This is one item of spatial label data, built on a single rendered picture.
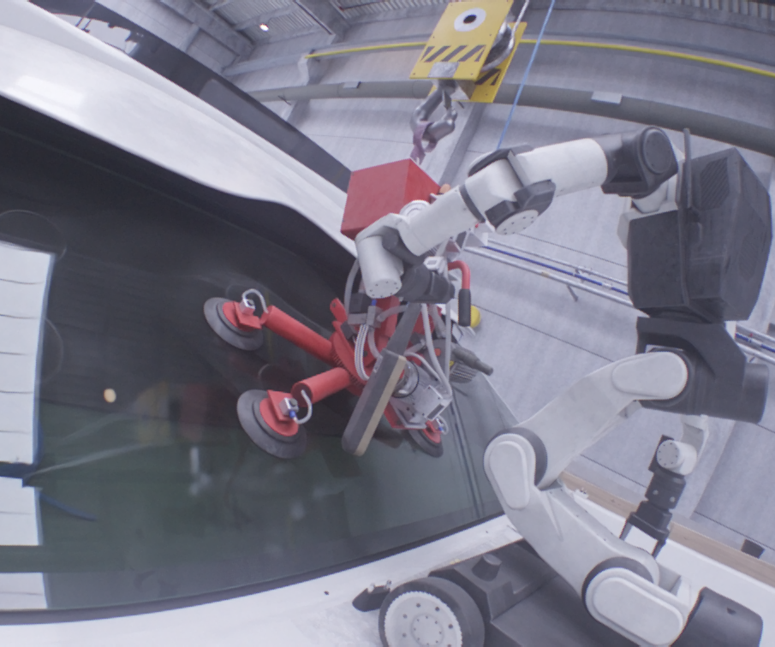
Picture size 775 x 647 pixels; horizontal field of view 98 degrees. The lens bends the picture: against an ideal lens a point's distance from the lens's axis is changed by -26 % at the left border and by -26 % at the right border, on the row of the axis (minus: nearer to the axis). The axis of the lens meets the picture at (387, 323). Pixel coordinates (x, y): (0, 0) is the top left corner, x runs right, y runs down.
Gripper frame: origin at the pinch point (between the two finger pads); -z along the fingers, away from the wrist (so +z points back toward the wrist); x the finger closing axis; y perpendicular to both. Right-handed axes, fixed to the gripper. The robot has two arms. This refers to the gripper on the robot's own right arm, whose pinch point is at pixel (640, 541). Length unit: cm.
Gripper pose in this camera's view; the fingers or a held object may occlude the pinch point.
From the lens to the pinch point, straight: 121.4
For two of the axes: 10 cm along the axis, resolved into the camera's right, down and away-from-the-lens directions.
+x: -3.5, -1.7, 9.2
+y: -8.8, -2.7, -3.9
